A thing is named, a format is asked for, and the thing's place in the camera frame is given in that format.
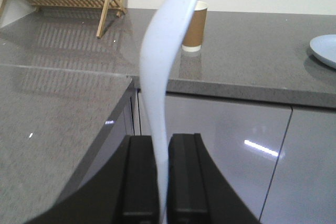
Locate light blue plastic spoon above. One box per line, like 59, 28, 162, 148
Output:
139, 0, 198, 223

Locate brown paper cup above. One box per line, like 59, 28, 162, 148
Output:
182, 1, 208, 52

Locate grey cabinet panel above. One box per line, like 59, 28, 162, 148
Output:
78, 90, 336, 224

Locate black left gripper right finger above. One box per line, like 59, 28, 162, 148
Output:
167, 133, 259, 223

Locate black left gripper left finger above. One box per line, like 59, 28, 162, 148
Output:
30, 135, 160, 223

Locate light blue plate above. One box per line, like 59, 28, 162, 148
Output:
310, 34, 335, 69

